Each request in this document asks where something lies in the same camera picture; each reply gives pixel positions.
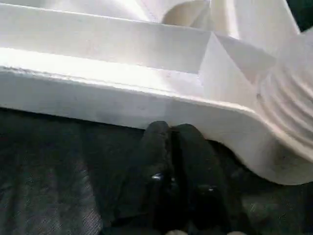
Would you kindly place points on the white plastic table top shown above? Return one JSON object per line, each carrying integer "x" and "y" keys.
{"x": 122, "y": 61}

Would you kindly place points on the black plastic mat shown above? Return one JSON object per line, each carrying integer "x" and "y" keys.
{"x": 49, "y": 171}

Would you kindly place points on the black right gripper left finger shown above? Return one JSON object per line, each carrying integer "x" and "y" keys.
{"x": 149, "y": 171}

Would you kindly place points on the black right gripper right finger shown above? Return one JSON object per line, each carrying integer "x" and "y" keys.
{"x": 198, "y": 176}

